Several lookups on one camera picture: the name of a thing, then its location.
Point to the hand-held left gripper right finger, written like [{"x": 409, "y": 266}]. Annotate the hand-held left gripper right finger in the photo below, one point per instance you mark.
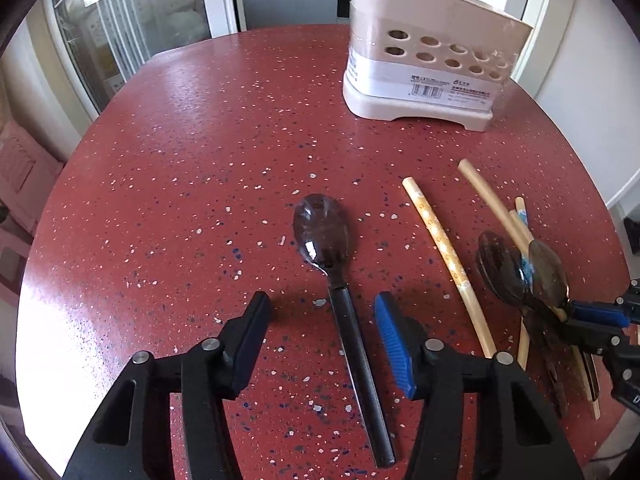
[{"x": 392, "y": 340}]

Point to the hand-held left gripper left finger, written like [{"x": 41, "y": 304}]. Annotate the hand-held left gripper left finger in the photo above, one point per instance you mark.
[{"x": 248, "y": 355}]

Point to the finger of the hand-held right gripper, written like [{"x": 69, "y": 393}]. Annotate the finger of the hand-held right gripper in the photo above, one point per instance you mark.
[
  {"x": 597, "y": 337},
  {"x": 597, "y": 312}
]

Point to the plain bamboo chopstick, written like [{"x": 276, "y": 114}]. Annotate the plain bamboo chopstick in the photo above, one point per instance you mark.
[
  {"x": 487, "y": 197},
  {"x": 592, "y": 400}
]

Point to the dark metal spoon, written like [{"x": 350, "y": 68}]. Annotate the dark metal spoon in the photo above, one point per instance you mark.
[
  {"x": 500, "y": 265},
  {"x": 550, "y": 275},
  {"x": 322, "y": 230}
]

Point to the flower patterned bamboo chopstick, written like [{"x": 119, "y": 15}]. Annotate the flower patterned bamboo chopstick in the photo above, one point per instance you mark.
[{"x": 440, "y": 235}]

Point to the blue patterned bamboo chopstick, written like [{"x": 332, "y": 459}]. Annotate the blue patterned bamboo chopstick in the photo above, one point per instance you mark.
[{"x": 522, "y": 210}]

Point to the beige plastic utensil holder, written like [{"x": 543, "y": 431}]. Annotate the beige plastic utensil holder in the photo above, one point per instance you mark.
[{"x": 425, "y": 75}]

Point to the pink plastic stool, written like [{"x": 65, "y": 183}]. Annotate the pink plastic stool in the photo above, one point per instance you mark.
[{"x": 25, "y": 170}]

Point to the glass sliding door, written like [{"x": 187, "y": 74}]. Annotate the glass sliding door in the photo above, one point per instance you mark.
[{"x": 135, "y": 25}]

